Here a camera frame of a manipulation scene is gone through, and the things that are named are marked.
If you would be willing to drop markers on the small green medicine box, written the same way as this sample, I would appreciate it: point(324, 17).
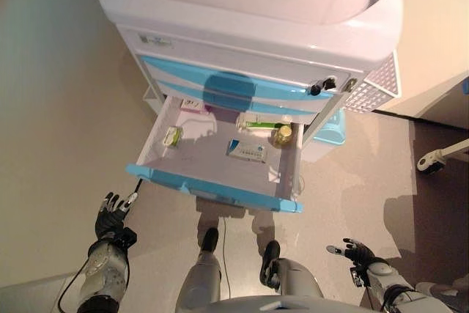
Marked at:
point(172, 137)

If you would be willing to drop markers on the purple medicine box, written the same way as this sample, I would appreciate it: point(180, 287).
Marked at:
point(194, 106)

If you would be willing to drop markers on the yellow medicine bottle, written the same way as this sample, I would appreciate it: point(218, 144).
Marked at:
point(283, 136)

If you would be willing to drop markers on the green white medicine box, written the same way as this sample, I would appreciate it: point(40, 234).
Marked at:
point(260, 125)

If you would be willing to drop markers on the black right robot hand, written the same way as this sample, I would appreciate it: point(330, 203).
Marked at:
point(361, 252)

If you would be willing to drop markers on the grey robot torso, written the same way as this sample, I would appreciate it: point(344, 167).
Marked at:
point(256, 305)

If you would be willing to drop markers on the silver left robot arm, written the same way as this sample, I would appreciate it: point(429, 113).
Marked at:
point(106, 269)

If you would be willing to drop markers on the blue white cart drawer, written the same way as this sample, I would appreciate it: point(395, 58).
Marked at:
point(176, 67)
point(212, 170)
point(183, 89)

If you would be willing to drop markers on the white perforated side basket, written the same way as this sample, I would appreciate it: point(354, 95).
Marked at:
point(377, 89)

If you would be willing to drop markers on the blue lid waste bin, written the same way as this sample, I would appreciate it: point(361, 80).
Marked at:
point(329, 133)

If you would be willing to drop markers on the white blue medicine box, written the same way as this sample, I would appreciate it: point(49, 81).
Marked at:
point(247, 151)

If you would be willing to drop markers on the metal cart latch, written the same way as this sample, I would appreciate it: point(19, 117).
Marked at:
point(350, 85)

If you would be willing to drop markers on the blue bed corner bumper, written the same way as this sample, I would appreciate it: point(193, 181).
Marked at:
point(465, 87)

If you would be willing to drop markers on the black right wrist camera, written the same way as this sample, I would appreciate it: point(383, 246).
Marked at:
point(357, 276)

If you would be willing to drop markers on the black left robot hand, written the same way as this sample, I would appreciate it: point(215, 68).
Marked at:
point(110, 221)

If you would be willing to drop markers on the grey right robot leg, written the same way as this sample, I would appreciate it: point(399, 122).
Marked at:
point(293, 276)

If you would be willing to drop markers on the white medical cart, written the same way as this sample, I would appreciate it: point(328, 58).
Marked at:
point(256, 34)

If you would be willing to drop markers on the bed caster wheel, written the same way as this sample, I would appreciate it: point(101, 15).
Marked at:
point(428, 162)

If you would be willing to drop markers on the black cart key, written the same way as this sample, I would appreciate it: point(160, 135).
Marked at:
point(322, 85)

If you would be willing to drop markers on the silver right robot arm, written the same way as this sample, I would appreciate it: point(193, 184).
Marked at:
point(388, 276)

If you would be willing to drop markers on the white hospital bed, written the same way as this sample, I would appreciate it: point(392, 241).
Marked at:
point(432, 107)

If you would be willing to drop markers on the person in grey clothes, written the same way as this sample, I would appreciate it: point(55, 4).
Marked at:
point(443, 289)

